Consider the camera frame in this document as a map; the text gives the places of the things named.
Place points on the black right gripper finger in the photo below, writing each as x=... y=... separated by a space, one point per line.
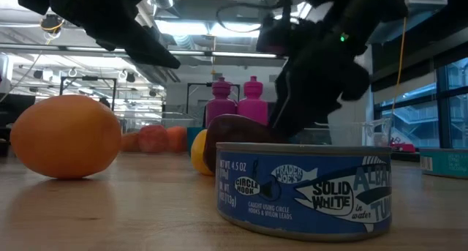
x=323 y=108
x=292 y=104

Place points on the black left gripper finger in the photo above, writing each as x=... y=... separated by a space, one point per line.
x=146 y=49

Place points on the pink water bottle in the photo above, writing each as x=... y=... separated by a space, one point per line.
x=253 y=104

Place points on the purple squat water bottle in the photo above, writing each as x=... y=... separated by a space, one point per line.
x=220 y=104

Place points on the red-orange toy fruit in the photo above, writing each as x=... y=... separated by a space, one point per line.
x=153 y=138

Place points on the oblong orange toy fruit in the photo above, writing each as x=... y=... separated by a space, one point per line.
x=129 y=142

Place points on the smooth orange toy fruit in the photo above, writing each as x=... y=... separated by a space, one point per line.
x=66 y=135

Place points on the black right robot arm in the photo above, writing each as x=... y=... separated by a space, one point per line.
x=365 y=9

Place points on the clear plastic container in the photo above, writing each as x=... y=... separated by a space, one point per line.
x=365 y=132
x=161 y=117

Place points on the dark brown toy fruit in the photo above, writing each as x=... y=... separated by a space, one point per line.
x=237 y=132

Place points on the ceiling light strip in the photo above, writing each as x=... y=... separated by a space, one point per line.
x=241 y=54

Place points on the blue-label tuna can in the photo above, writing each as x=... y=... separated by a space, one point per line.
x=303 y=192

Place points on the small red object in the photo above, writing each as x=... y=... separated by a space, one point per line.
x=402 y=147

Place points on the yellow toy fruit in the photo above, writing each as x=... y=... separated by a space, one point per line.
x=199 y=152

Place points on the teal-label tin can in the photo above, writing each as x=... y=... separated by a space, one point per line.
x=444 y=163

